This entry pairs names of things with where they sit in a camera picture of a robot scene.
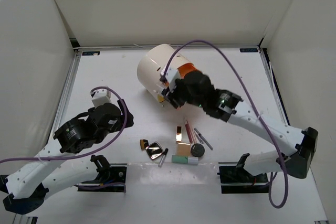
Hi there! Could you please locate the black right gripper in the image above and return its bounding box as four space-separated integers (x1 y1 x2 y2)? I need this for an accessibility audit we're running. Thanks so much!
162 78 206 109

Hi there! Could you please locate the orange plastic drawer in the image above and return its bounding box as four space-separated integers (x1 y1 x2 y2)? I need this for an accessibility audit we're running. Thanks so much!
178 63 197 79

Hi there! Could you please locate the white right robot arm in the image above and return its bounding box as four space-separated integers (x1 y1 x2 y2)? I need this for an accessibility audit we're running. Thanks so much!
160 68 318 182

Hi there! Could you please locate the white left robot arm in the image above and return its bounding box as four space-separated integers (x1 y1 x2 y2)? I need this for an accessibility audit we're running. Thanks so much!
1 99 134 215

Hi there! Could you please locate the yellow lower drawer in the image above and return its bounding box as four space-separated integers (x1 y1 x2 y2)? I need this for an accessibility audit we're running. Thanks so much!
157 95 165 103

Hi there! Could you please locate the grey patterned eyeliner pencil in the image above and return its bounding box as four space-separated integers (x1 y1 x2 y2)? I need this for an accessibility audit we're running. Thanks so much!
194 128 213 151

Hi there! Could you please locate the cream cylindrical organizer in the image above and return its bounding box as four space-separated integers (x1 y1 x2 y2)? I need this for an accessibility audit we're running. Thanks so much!
137 44 191 102

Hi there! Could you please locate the gold black lipstick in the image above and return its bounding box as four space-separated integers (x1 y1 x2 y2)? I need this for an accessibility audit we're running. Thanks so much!
175 126 182 143

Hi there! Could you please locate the dark logo sticker right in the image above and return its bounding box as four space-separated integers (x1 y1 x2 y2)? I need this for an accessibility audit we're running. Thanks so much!
239 48 259 53

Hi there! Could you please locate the dark logo sticker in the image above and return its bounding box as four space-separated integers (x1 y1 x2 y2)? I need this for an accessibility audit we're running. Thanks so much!
82 51 100 56
239 48 259 53

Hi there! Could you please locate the round black compact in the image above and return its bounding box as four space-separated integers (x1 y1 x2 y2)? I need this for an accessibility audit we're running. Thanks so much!
190 143 205 158

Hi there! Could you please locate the black square compact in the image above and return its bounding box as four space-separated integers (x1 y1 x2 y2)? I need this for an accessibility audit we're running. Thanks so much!
145 142 163 160

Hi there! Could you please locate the mint green tube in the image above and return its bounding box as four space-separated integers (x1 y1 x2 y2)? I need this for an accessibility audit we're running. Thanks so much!
171 155 199 165

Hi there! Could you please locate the dark logo sticker left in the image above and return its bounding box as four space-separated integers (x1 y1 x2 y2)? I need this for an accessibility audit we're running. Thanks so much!
82 51 100 56

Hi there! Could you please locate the clear mascara black cap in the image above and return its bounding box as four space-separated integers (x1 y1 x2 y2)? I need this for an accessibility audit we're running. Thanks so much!
158 148 169 168

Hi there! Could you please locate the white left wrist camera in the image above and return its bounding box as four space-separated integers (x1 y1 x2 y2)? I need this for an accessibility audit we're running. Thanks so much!
90 89 111 109

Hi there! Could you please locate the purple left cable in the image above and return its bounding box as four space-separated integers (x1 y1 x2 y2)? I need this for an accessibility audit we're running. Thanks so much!
0 86 129 192

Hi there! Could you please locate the purple cable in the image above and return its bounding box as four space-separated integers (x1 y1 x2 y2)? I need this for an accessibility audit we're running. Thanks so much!
0 86 129 192
160 39 289 208

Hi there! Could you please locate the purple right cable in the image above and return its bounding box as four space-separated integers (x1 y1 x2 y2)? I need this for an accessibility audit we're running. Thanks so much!
160 39 289 208

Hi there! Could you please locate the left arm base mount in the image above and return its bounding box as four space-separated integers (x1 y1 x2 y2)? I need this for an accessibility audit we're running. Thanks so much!
75 155 127 193

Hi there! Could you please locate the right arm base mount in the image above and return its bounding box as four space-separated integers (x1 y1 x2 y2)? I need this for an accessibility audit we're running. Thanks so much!
217 153 277 194

